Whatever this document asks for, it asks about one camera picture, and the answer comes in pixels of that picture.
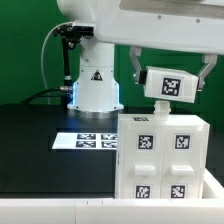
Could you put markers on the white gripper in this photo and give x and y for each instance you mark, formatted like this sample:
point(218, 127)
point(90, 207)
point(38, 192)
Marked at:
point(178, 25)

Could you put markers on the small white cabinet block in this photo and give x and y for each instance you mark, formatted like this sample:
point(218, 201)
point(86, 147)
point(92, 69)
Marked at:
point(170, 84)

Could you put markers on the white cabinet body box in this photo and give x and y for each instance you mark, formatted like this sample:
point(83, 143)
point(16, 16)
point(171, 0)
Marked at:
point(161, 117)

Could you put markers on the white cabinet door panel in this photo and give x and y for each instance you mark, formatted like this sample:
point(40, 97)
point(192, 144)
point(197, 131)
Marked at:
point(183, 162)

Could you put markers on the white cabinet top panel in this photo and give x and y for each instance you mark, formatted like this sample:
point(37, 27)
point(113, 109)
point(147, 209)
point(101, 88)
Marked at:
point(142, 162)

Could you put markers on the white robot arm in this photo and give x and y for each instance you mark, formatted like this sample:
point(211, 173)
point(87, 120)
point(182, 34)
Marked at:
point(96, 91)

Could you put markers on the white marker base sheet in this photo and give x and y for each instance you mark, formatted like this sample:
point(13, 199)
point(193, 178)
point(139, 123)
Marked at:
point(86, 141)

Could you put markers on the black camera on stand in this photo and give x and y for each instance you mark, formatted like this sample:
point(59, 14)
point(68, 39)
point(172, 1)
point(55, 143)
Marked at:
point(71, 36)

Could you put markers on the white L-shaped fence wall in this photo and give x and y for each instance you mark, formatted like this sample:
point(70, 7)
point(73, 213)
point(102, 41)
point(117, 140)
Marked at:
point(207, 210)

